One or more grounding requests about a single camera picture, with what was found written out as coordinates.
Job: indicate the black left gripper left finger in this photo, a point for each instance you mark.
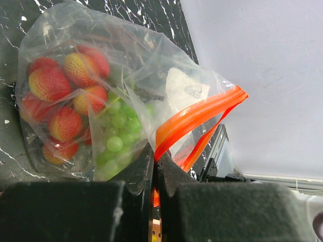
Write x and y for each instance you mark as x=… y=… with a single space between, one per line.
x=119 y=209

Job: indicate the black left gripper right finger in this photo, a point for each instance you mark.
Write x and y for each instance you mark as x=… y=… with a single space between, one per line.
x=226 y=211

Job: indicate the green grape bunch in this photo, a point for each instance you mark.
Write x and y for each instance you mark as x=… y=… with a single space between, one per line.
x=117 y=135

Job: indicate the clear orange-zip bag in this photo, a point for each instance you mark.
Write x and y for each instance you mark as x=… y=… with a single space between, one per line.
x=179 y=103

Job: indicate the red strawberry bunch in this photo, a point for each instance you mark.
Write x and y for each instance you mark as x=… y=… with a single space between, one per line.
x=61 y=95

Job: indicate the pink perforated plastic basket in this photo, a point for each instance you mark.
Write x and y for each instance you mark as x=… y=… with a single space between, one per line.
x=156 y=231

